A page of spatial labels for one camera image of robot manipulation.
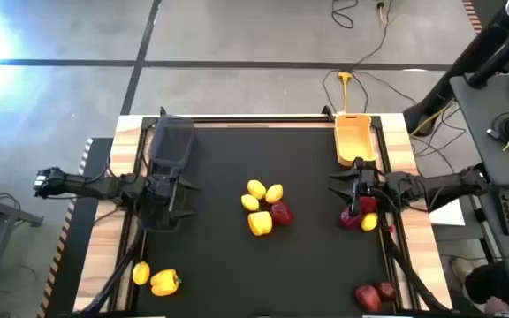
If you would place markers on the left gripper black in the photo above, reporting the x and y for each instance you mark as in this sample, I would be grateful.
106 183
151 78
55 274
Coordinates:
161 196

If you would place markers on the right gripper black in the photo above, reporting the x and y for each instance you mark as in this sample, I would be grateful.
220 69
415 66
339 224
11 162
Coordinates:
365 185

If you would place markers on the yellow plastic basket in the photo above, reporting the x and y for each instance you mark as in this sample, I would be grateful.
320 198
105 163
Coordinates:
354 141

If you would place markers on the yellow lemon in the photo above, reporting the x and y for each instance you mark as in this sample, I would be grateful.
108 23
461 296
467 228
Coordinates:
250 202
256 189
141 273
369 222
274 193

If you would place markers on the yellow bell pepper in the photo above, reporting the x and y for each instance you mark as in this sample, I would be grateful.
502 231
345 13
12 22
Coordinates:
164 282
260 223

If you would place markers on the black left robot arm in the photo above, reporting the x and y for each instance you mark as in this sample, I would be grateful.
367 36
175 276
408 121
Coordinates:
86 185

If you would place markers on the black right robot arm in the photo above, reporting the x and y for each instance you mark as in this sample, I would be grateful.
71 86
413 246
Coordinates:
440 183

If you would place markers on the dark mesh basket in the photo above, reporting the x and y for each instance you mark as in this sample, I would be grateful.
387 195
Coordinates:
172 141

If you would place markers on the black table mat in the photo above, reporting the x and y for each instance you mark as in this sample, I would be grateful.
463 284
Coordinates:
237 274

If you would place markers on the black hazard-striped floor panel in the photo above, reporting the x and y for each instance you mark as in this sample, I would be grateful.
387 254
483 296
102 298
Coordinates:
82 229
473 15

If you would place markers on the white paper sheet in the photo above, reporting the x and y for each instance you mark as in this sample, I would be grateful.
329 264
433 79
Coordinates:
449 216

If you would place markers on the black tower stand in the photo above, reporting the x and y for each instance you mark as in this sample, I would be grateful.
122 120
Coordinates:
458 66

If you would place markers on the person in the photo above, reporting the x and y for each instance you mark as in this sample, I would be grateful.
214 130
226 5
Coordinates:
493 287

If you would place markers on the black diagonal frame brace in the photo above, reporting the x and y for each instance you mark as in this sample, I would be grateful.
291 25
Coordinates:
409 274
113 278

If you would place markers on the black aluminium table frame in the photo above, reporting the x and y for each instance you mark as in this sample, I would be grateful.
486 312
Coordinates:
259 119

